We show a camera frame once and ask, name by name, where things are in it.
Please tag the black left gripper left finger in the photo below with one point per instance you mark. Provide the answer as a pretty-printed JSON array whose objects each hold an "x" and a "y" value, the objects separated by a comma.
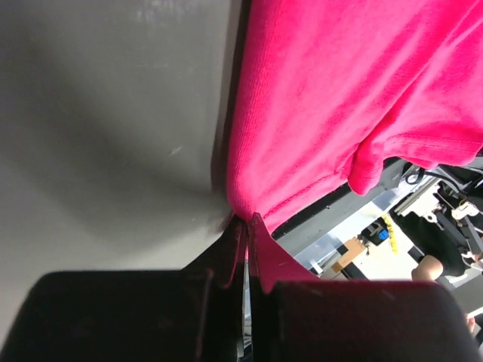
[{"x": 192, "y": 314}]

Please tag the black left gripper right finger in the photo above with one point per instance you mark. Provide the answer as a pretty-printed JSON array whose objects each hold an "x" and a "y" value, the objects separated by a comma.
[{"x": 297, "y": 316}]

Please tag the person in background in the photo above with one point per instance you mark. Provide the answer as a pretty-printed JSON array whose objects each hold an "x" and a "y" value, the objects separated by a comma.
[{"x": 441, "y": 256}]

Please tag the red t-shirt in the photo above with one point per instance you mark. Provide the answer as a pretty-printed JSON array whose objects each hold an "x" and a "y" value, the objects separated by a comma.
[{"x": 329, "y": 90}]

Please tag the aluminium frame rail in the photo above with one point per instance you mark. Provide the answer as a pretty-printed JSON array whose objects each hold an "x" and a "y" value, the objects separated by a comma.
[{"x": 315, "y": 233}]

